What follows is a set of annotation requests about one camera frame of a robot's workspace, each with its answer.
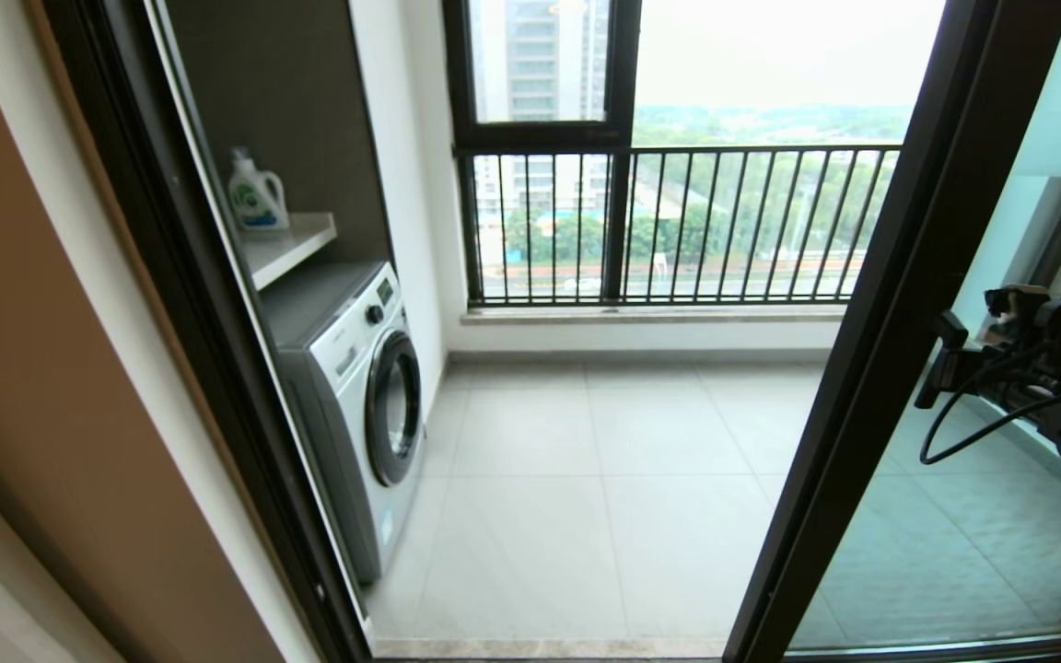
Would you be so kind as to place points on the white shelf board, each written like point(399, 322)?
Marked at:
point(291, 247)

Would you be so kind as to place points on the grey high-rise building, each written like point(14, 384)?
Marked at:
point(535, 55)

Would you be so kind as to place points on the dark brown niche panel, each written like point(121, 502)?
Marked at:
point(273, 74)

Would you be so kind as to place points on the long black window railing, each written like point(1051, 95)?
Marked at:
point(724, 299)

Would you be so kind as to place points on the silver front-load washing machine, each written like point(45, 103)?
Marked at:
point(346, 368)

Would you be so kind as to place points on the long stone window sill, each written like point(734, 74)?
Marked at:
point(659, 316)

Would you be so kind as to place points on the dark outer door frame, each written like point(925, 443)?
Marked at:
point(144, 184)

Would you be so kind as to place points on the white detergent bottle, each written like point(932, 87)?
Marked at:
point(257, 204)

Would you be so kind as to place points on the black window frame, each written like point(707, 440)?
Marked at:
point(621, 55)

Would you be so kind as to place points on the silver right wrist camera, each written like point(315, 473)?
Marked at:
point(1017, 313)

